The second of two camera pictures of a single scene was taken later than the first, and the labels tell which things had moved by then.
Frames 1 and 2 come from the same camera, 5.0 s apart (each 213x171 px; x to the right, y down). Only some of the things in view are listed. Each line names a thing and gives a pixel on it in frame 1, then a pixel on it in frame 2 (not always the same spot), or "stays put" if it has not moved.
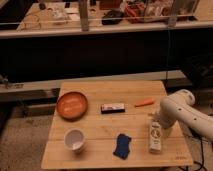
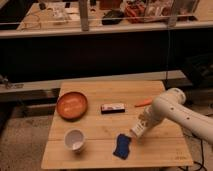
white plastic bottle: [155, 146] → [138, 129]
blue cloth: [123, 146] stays put
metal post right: [172, 20] stays put
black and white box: [109, 108] stays put
